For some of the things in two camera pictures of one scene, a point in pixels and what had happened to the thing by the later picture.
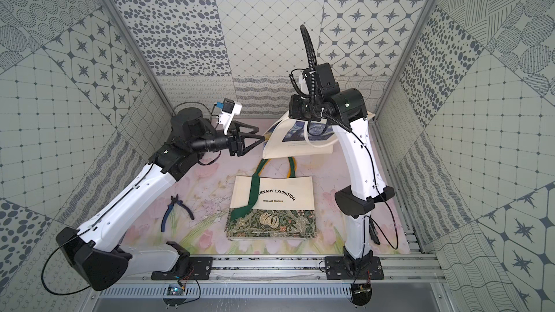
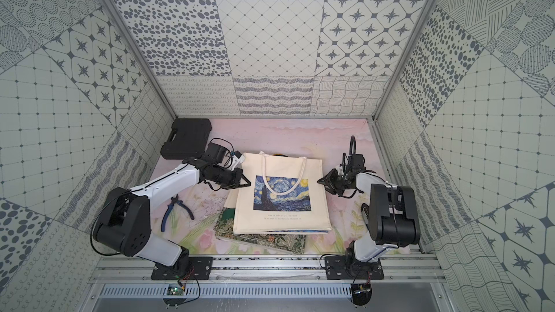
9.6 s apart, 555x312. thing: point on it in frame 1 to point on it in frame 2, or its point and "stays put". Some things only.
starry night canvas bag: [290, 136] to [281, 195]
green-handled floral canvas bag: [265, 207] to [225, 229]
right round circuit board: [360, 293] stays put
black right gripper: [294, 110] to [329, 180]
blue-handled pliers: [170, 205] stays put
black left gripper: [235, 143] to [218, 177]
